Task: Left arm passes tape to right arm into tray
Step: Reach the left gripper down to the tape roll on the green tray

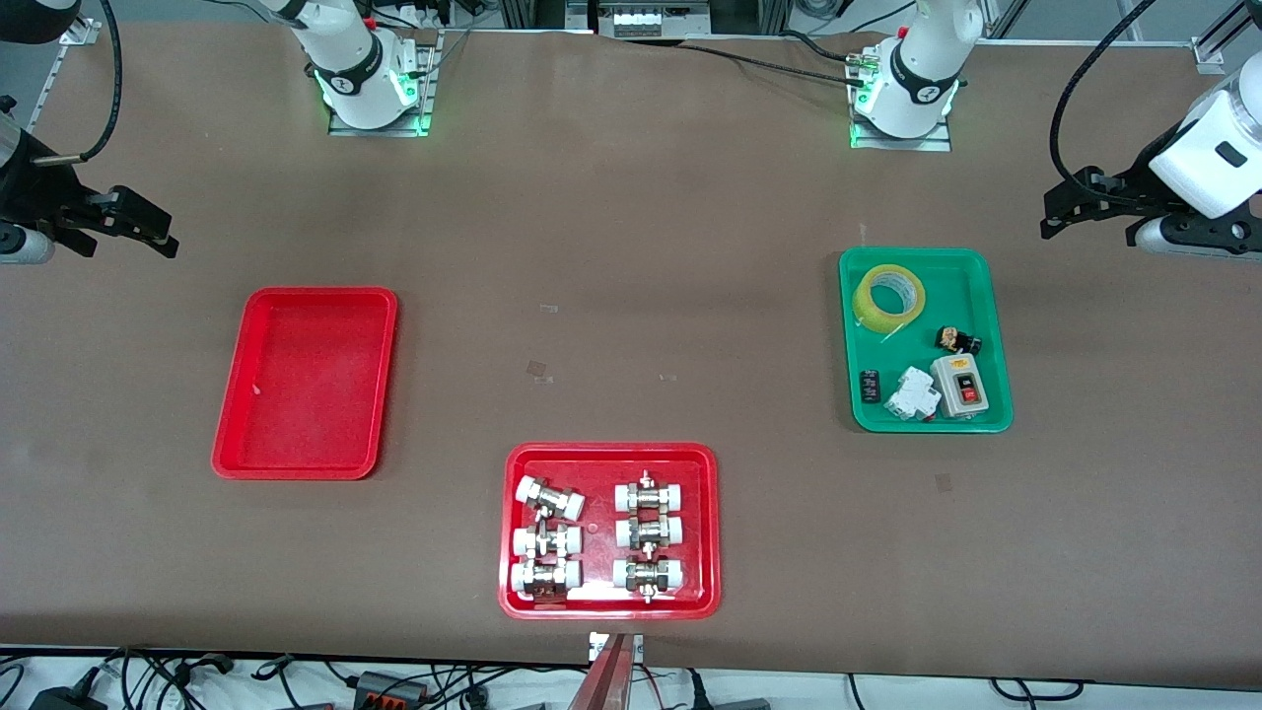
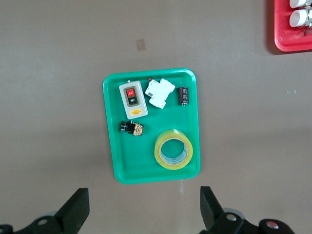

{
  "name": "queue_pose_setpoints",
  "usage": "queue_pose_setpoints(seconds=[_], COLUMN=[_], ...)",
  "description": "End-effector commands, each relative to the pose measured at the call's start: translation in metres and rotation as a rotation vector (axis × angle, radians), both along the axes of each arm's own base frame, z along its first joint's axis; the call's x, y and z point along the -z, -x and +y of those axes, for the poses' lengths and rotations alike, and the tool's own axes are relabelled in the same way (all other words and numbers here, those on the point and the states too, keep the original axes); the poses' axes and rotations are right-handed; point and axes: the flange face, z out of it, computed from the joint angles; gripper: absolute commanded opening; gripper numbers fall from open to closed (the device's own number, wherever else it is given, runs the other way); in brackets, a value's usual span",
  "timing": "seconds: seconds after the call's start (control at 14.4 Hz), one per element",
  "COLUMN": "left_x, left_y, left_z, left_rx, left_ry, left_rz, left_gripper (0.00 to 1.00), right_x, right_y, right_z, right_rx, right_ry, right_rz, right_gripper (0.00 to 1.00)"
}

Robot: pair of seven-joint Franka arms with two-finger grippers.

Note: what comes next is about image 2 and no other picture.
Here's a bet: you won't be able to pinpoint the black orange push-button switch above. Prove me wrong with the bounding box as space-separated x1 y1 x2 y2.
119 120 144 137

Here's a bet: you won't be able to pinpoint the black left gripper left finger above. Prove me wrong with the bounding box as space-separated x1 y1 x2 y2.
0 187 90 234

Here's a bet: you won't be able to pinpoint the small black terminal block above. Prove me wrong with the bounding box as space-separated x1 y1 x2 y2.
177 86 189 106

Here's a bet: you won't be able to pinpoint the grey on-off switch box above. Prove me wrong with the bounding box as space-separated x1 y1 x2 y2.
118 80 149 120

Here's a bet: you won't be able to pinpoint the red plastic tray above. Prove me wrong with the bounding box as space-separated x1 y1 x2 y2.
274 0 312 52

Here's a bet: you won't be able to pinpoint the white capped metal pipe fitting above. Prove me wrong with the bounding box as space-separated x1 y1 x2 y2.
289 0 312 8
289 8 312 28

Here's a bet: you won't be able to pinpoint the green plastic tray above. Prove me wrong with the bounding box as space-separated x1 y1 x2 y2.
102 67 201 185

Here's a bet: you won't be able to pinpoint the white circuit breaker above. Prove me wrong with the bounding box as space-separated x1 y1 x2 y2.
144 78 176 110

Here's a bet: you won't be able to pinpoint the yellow tape roll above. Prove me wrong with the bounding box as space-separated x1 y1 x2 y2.
154 129 194 171

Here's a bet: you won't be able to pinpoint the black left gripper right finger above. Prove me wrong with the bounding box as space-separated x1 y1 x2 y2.
199 186 296 234

